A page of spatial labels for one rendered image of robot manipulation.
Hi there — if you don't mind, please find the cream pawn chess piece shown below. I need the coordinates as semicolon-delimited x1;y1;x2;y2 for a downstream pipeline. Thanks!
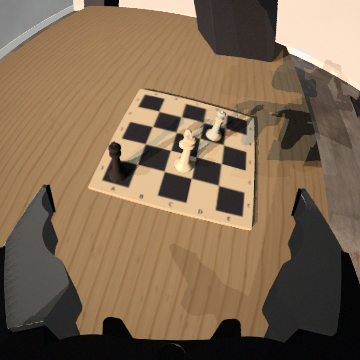
179;129;192;149

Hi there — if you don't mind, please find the white chess piece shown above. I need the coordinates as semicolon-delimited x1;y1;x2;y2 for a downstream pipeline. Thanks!
174;133;197;173
206;110;227;141

